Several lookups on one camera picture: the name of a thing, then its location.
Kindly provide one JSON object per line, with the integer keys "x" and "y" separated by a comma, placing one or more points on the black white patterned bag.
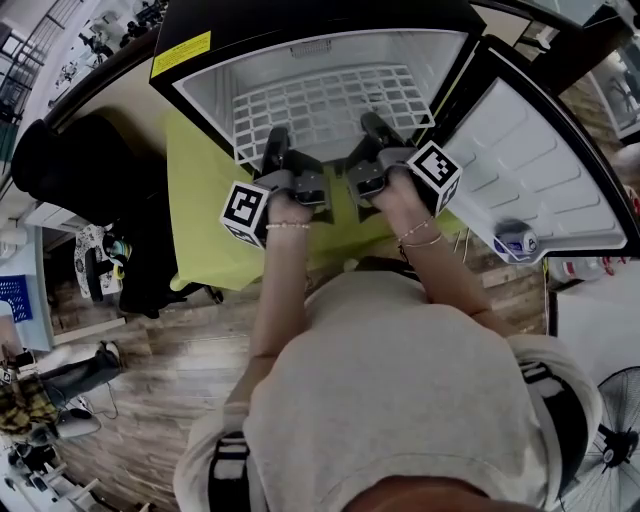
{"x": 82, "y": 255}

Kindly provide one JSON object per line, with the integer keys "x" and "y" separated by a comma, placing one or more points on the green tablecloth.
{"x": 200, "y": 200}

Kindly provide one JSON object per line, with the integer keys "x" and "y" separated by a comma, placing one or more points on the blue white drink can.
{"x": 517, "y": 239}

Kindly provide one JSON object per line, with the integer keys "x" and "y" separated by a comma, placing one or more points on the person's beige shirt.
{"x": 390, "y": 390}

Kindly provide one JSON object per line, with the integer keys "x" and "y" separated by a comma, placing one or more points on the white wire fridge shelf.
{"x": 245, "y": 157}

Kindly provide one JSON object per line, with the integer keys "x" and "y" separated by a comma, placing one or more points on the person's left hand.
{"x": 290, "y": 212}

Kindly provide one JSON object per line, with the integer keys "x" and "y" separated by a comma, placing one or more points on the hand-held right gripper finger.
{"x": 380, "y": 132}

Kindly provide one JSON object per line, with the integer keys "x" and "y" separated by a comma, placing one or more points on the white table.
{"x": 600, "y": 330}

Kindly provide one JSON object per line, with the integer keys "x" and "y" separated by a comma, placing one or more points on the person's right hand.
{"x": 405, "y": 205}

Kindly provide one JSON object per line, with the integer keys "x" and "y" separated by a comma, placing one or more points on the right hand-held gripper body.
{"x": 434, "y": 167}

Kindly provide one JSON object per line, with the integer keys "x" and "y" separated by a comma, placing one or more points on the black office chair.
{"x": 90, "y": 175}

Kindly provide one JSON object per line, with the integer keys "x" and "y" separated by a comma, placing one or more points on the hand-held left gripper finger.
{"x": 275, "y": 150}

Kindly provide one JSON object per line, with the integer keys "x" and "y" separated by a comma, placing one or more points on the thin gold bangle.
{"x": 422, "y": 244}

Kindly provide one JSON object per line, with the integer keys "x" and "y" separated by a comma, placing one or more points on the black standing fan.
{"x": 612, "y": 447}

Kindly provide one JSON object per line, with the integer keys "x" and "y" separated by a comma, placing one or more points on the person's left forearm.
{"x": 280, "y": 290}

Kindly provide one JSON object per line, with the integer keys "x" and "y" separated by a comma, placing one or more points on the teal yellow small item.
{"x": 117, "y": 252}

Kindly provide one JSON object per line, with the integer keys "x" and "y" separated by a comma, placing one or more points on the blue perforated basket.
{"x": 17, "y": 297}

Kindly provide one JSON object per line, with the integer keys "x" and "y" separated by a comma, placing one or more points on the white desk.
{"x": 50, "y": 217}

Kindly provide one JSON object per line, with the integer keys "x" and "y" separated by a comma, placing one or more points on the white fridge door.
{"x": 530, "y": 160}

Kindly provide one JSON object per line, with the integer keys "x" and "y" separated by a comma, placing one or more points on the black mini fridge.
{"x": 380, "y": 47}

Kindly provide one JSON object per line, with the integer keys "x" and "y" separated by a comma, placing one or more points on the person's right forearm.
{"x": 445, "y": 275}

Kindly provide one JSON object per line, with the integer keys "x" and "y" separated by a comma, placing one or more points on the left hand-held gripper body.
{"x": 244, "y": 207}

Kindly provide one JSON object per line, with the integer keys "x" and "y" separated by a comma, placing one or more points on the wrapped water bottle pack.
{"x": 575, "y": 270}

